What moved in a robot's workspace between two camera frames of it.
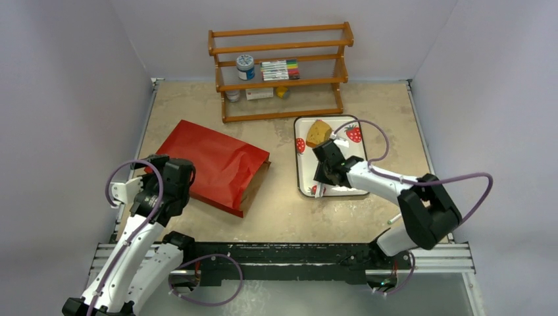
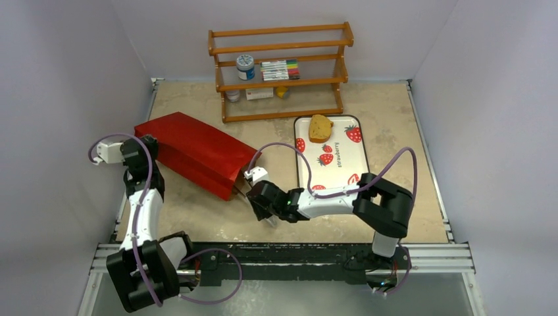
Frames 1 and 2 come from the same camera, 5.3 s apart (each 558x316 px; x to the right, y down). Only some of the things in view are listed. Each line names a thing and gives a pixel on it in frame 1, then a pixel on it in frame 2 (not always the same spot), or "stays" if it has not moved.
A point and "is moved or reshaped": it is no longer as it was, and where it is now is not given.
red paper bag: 226,172 is moved or reshaped
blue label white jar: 245,67 stays
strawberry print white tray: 347,131 stays
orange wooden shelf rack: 280,72 stays
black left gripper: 160,162 -> 152,144
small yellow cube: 280,91 stays
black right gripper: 326,153 -> 256,202
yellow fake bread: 319,131 is moved or reshaped
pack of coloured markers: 280,70 stays
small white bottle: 233,95 stays
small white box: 256,93 stays
